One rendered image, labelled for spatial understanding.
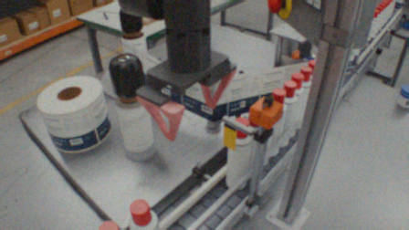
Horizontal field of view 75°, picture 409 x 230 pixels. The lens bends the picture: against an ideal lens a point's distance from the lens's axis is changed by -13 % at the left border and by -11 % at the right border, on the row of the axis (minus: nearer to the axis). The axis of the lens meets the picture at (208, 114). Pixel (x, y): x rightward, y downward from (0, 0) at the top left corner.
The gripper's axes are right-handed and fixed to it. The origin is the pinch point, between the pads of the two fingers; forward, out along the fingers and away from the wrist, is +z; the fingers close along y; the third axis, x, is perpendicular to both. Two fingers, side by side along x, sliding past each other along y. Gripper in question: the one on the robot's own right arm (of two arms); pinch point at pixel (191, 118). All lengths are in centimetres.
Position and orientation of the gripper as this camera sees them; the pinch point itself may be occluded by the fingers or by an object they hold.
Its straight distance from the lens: 45.3
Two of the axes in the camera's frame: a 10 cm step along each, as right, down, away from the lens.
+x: 8.0, 3.6, -4.8
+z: 0.0, 8.0, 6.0
